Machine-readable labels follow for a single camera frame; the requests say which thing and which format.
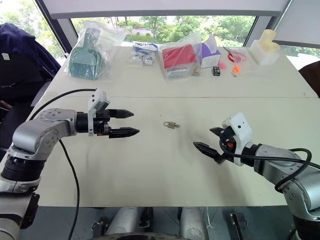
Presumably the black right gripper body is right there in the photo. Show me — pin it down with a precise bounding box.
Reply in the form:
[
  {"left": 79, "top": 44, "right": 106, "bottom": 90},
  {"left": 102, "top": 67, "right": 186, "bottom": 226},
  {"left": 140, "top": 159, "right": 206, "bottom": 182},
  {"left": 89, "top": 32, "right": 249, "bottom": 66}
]
[{"left": 218, "top": 126, "right": 236, "bottom": 162}]

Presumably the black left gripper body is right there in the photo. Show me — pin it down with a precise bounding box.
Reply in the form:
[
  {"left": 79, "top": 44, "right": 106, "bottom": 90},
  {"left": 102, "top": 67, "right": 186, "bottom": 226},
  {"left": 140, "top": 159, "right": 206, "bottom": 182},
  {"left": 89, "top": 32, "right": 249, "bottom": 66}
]
[{"left": 93, "top": 109, "right": 113, "bottom": 139}]

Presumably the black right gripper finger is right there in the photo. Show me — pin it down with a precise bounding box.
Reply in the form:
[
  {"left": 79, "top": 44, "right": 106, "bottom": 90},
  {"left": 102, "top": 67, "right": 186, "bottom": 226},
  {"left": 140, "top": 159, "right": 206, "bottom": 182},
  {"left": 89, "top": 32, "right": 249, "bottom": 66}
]
[
  {"left": 192, "top": 141, "right": 226, "bottom": 166},
  {"left": 209, "top": 126, "right": 225, "bottom": 137}
]

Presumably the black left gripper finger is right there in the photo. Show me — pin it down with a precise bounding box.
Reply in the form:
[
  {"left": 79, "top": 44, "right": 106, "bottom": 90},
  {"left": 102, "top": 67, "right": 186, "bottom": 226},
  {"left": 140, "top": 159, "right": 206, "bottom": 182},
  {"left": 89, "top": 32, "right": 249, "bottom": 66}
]
[
  {"left": 108, "top": 127, "right": 141, "bottom": 139},
  {"left": 109, "top": 108, "right": 135, "bottom": 120}
]

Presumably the bag of blue white parts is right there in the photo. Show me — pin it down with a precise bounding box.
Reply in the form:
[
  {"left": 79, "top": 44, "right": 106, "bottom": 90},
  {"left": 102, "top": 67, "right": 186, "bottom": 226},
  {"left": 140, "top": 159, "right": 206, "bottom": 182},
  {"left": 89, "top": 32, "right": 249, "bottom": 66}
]
[{"left": 129, "top": 40, "right": 159, "bottom": 67}]

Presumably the teal plastic scoop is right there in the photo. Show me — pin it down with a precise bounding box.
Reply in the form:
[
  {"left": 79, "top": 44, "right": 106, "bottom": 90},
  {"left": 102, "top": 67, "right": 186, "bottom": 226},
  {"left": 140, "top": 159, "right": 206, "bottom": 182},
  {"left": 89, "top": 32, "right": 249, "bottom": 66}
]
[{"left": 68, "top": 27, "right": 106, "bottom": 82}]

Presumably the clear bag around red box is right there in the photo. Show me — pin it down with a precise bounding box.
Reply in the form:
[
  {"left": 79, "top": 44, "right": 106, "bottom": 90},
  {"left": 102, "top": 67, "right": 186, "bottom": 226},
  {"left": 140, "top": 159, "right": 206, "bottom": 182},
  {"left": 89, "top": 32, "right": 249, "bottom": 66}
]
[{"left": 158, "top": 33, "right": 202, "bottom": 80}]

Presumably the clear bag around teal scoop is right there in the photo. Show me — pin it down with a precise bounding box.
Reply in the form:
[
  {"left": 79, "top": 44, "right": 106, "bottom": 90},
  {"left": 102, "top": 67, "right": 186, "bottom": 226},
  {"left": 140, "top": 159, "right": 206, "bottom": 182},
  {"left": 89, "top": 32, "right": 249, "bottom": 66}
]
[{"left": 63, "top": 20, "right": 129, "bottom": 82}]

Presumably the silver robot leg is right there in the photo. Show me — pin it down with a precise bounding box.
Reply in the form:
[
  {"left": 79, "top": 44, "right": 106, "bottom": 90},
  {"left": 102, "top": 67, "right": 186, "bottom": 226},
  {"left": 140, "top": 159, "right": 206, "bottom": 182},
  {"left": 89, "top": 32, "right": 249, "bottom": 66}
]
[
  {"left": 179, "top": 207, "right": 209, "bottom": 240},
  {"left": 104, "top": 207, "right": 140, "bottom": 236}
]

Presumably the white and purple carton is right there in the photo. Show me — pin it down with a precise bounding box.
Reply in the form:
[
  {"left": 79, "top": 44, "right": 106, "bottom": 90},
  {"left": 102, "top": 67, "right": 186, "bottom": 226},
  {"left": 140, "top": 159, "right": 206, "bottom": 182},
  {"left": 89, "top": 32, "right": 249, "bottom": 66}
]
[{"left": 198, "top": 34, "right": 223, "bottom": 70}]

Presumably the red flat box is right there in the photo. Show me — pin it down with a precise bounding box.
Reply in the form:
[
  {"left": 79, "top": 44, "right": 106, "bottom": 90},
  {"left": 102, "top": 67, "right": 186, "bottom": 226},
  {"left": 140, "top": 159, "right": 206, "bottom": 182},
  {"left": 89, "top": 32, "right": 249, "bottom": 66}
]
[{"left": 161, "top": 44, "right": 198, "bottom": 71}]

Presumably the white block with cream cylinders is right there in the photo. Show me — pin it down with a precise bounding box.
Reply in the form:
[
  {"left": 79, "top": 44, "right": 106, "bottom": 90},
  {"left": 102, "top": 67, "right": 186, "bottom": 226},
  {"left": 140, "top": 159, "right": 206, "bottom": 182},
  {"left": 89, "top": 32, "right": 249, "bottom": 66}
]
[{"left": 249, "top": 28, "right": 281, "bottom": 67}]

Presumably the dark blue jacket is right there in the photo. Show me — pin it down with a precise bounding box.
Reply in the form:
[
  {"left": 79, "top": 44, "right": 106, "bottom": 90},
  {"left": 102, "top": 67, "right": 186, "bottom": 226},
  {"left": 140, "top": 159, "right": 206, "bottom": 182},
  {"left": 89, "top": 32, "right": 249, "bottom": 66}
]
[{"left": 0, "top": 22, "right": 62, "bottom": 107}]

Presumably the brown chair back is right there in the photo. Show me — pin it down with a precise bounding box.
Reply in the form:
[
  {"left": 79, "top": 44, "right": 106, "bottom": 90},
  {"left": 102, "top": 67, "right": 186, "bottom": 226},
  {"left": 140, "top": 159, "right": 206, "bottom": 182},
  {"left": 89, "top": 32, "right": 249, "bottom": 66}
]
[{"left": 298, "top": 60, "right": 320, "bottom": 99}]

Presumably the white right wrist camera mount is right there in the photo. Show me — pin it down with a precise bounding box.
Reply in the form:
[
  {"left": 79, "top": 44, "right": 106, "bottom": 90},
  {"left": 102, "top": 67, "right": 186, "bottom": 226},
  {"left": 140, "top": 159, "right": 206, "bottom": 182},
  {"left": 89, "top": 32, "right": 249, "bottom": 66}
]
[{"left": 221, "top": 112, "right": 253, "bottom": 167}]

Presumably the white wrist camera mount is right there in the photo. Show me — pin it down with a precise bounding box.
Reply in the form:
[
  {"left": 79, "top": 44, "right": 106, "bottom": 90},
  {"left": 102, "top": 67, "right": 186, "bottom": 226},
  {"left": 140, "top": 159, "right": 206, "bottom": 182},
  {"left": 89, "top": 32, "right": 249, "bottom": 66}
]
[
  {"left": 221, "top": 112, "right": 253, "bottom": 167},
  {"left": 87, "top": 87, "right": 111, "bottom": 137}
]

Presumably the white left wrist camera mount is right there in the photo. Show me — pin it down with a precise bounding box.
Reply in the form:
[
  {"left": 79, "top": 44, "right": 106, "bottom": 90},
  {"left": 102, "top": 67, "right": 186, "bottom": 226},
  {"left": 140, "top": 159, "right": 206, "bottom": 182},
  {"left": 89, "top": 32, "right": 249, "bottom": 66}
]
[{"left": 87, "top": 87, "right": 111, "bottom": 137}]

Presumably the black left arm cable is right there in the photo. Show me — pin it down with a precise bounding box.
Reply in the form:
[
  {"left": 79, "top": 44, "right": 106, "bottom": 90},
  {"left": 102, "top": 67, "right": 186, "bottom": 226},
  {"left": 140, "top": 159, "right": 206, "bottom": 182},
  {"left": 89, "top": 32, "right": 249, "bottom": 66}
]
[{"left": 29, "top": 88, "right": 98, "bottom": 240}]

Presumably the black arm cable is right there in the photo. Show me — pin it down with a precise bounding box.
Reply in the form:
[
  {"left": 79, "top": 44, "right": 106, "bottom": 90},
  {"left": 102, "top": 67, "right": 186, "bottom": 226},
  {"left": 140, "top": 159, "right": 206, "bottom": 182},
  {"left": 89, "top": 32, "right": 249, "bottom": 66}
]
[
  {"left": 224, "top": 147, "right": 320, "bottom": 193},
  {"left": 29, "top": 88, "right": 98, "bottom": 240}
]

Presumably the thin white cord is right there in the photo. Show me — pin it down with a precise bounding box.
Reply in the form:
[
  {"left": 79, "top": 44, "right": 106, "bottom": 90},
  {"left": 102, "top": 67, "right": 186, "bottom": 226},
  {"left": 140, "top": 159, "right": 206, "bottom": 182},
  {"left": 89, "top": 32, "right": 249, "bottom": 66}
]
[{"left": 205, "top": 207, "right": 214, "bottom": 229}]

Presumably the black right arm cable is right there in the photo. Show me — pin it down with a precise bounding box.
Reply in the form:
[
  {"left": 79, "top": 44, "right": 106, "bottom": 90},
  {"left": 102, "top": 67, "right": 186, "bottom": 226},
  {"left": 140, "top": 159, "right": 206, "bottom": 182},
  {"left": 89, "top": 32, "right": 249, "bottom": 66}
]
[{"left": 224, "top": 147, "right": 320, "bottom": 193}]

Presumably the clear bag with red ring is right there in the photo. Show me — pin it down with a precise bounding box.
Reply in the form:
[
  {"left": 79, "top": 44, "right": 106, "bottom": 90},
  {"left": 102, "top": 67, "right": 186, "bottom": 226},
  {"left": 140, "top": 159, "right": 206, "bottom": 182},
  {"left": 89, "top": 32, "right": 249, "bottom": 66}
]
[{"left": 222, "top": 45, "right": 248, "bottom": 64}]

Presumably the black metal bracket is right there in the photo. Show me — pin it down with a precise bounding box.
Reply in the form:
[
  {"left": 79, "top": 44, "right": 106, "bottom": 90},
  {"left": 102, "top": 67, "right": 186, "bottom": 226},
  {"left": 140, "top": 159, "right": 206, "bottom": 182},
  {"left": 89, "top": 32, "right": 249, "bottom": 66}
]
[
  {"left": 228, "top": 212, "right": 252, "bottom": 240},
  {"left": 90, "top": 219, "right": 109, "bottom": 233}
]

